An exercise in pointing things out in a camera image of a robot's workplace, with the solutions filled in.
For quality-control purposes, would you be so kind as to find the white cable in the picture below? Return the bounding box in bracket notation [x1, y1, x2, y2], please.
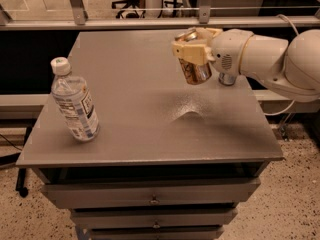
[263, 13, 301, 117]

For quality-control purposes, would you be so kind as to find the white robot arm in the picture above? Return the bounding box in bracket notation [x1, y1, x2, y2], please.
[172, 28, 320, 102]

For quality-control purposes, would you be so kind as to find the orange soda can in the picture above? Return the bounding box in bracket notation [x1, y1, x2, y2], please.
[174, 28, 212, 85]

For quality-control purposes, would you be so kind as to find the silver blue slim can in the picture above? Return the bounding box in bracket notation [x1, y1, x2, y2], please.
[219, 73, 236, 86]

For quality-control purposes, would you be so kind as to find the grey metal railing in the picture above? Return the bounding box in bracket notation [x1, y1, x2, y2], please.
[0, 0, 319, 31]

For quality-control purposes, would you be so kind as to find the clear plastic water bottle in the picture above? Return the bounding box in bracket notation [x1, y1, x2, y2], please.
[51, 57, 99, 142]

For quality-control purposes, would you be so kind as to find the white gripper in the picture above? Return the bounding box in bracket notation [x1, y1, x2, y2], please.
[171, 27, 254, 76]

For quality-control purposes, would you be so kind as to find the grey drawer cabinet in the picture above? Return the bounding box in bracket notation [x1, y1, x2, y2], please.
[18, 30, 282, 240]

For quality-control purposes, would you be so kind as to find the black office chair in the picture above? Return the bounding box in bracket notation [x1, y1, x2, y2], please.
[111, 0, 145, 19]

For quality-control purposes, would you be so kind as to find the black stand leg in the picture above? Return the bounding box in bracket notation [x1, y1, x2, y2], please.
[15, 127, 32, 198]

